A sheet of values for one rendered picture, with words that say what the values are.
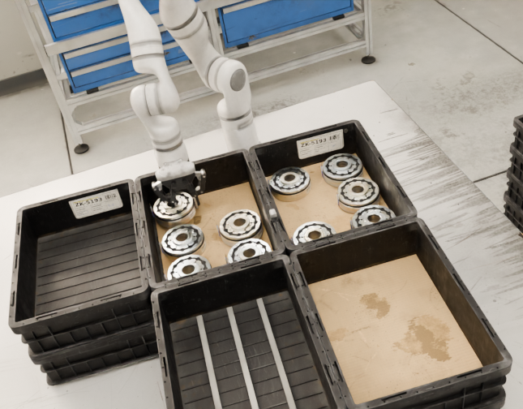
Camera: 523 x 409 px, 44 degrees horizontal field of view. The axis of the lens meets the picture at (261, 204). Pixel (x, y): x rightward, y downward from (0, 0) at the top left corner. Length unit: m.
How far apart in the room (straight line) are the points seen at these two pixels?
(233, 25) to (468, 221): 1.99
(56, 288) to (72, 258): 0.10
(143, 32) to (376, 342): 0.81
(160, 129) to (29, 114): 2.63
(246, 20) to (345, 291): 2.22
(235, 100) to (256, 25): 1.75
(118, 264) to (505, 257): 0.94
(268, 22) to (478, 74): 1.13
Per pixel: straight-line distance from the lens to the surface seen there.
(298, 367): 1.33
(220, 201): 1.70
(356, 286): 1.44
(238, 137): 1.81
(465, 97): 3.49
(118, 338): 1.50
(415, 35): 4.05
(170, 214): 1.63
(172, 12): 1.56
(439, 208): 1.81
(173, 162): 1.52
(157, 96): 1.44
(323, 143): 1.73
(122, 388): 1.56
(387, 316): 1.39
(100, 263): 1.65
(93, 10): 3.26
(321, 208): 1.62
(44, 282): 1.67
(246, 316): 1.42
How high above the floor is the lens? 1.93
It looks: 41 degrees down
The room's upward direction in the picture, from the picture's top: 11 degrees counter-clockwise
